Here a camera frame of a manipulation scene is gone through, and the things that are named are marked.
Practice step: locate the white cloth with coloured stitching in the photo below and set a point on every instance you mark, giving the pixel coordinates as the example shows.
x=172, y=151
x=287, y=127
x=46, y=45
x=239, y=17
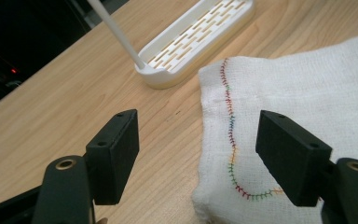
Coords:
x=292, y=93

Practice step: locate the white slotted rack with pole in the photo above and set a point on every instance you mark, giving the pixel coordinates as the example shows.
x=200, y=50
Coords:
x=195, y=40

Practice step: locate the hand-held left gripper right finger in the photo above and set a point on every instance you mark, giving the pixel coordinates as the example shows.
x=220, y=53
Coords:
x=292, y=155

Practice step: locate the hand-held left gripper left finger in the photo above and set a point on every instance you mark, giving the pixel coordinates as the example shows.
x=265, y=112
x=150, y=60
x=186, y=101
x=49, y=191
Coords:
x=113, y=155

